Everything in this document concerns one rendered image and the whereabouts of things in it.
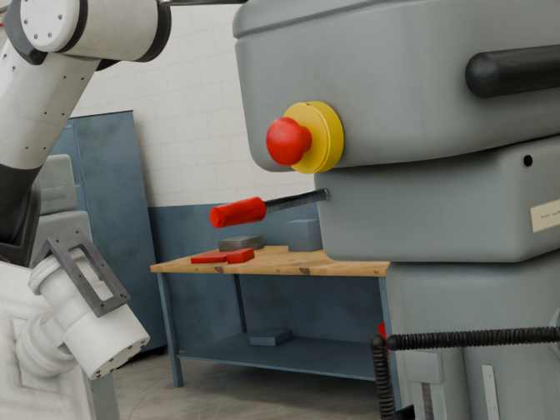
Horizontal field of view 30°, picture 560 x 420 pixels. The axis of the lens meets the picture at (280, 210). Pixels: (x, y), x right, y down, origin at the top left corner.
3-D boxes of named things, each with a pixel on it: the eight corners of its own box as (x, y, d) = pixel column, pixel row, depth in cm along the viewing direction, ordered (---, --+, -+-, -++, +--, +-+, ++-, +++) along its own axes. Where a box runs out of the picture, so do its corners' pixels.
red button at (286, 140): (297, 166, 84) (289, 116, 83) (263, 169, 86) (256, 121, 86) (325, 160, 86) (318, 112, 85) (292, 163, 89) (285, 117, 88)
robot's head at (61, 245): (62, 357, 97) (88, 321, 91) (11, 283, 98) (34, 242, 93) (114, 329, 101) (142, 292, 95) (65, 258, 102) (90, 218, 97)
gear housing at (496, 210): (525, 266, 87) (510, 146, 86) (317, 264, 105) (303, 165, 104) (705, 202, 109) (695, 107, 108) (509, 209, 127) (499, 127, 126)
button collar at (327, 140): (333, 172, 85) (322, 98, 84) (282, 177, 89) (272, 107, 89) (350, 169, 86) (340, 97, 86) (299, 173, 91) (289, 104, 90)
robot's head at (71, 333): (62, 401, 95) (119, 348, 91) (2, 312, 97) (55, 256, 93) (107, 380, 101) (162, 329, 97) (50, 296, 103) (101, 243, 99)
